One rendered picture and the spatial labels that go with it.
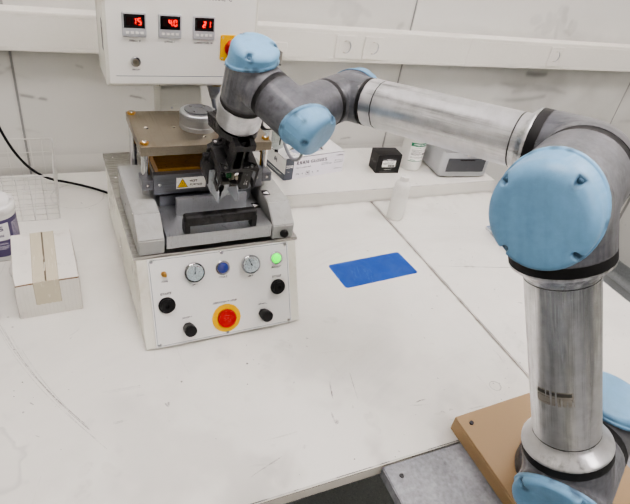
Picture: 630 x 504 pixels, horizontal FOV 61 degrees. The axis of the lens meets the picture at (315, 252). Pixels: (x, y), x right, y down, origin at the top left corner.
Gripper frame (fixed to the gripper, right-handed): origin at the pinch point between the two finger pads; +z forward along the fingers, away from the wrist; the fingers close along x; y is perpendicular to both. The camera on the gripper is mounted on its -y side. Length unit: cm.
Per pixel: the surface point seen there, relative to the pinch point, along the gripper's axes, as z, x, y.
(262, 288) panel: 16.9, 8.5, 14.3
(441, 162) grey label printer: 32, 91, -30
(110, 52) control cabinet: -6.7, -15.2, -33.5
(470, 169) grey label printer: 33, 102, -27
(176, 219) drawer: 7.9, -7.7, 0.1
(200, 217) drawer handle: 2.5, -4.3, 4.1
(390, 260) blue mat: 29, 51, 6
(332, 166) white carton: 37, 53, -37
